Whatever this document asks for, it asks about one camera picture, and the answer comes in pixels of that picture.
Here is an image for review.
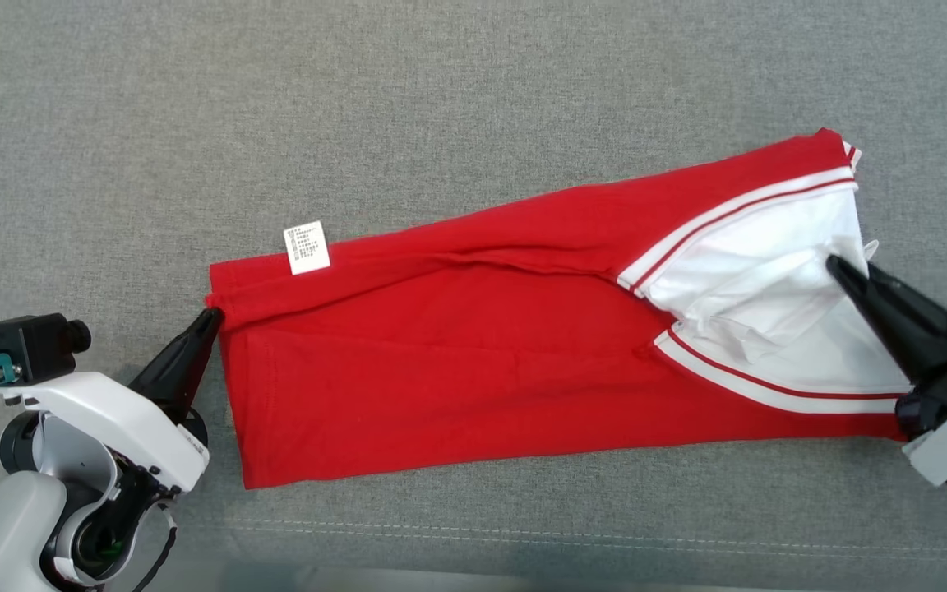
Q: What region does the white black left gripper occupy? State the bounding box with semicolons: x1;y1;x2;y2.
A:
0;308;224;527

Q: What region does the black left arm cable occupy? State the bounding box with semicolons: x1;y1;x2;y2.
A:
130;503;179;592

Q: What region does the red white sports jersey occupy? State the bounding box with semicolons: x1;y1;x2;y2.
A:
206;127;915;491

